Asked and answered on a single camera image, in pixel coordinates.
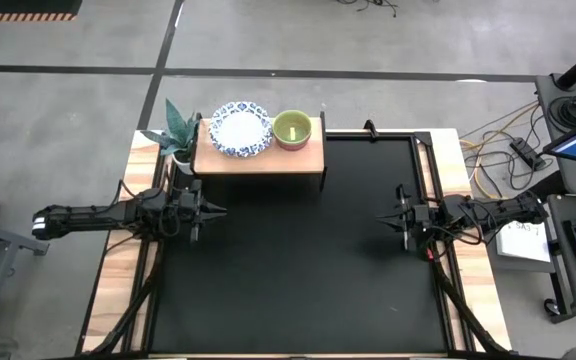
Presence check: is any black diagonal beam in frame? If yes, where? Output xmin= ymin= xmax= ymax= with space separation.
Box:
xmin=525 ymin=169 xmax=569 ymax=207

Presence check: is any wooden shelf with black frame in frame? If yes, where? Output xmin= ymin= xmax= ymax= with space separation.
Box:
xmin=191 ymin=110 xmax=328 ymax=194

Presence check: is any yellow cable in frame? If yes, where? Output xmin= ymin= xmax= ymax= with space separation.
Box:
xmin=459 ymin=101 xmax=541 ymax=200

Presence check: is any green leafy plant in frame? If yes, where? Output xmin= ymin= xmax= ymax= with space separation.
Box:
xmin=140 ymin=97 xmax=202 ymax=158

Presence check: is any black clamp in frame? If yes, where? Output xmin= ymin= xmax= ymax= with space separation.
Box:
xmin=361 ymin=118 xmax=383 ymax=139

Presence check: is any white plant pot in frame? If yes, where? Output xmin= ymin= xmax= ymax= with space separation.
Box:
xmin=170 ymin=149 xmax=194 ymax=177

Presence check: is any blue patterned paper bowl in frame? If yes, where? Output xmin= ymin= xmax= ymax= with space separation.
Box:
xmin=208 ymin=100 xmax=274 ymax=159

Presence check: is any black power strip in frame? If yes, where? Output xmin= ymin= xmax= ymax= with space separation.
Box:
xmin=509 ymin=137 xmax=546 ymax=172

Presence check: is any black table mat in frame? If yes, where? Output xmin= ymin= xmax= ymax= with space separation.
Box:
xmin=148 ymin=133 xmax=450 ymax=355

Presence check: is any grey metal desk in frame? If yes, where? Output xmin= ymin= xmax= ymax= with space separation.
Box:
xmin=0 ymin=214 xmax=51 ymax=351

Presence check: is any purple translucent plastic bowl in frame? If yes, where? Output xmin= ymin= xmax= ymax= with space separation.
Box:
xmin=276 ymin=140 xmax=310 ymax=153

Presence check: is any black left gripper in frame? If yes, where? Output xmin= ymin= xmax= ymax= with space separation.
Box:
xmin=170 ymin=178 xmax=229 ymax=244

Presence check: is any orange black hazard tape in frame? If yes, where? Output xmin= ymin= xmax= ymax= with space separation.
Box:
xmin=0 ymin=12 xmax=77 ymax=23

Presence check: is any white paper sheet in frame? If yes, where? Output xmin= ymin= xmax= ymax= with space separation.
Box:
xmin=494 ymin=222 xmax=553 ymax=264

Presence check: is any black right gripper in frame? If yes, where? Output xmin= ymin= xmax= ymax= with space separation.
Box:
xmin=375 ymin=182 xmax=444 ymax=252

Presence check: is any black floor mat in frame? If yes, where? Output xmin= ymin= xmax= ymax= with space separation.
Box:
xmin=0 ymin=0 xmax=85 ymax=15

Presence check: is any grey equipment cart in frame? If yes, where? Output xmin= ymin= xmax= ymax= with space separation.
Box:
xmin=534 ymin=72 xmax=576 ymax=324

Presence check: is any coiled black cable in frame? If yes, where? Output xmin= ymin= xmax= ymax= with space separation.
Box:
xmin=549 ymin=94 xmax=576 ymax=134

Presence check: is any black caster wheel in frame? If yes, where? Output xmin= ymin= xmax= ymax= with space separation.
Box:
xmin=542 ymin=297 xmax=563 ymax=318

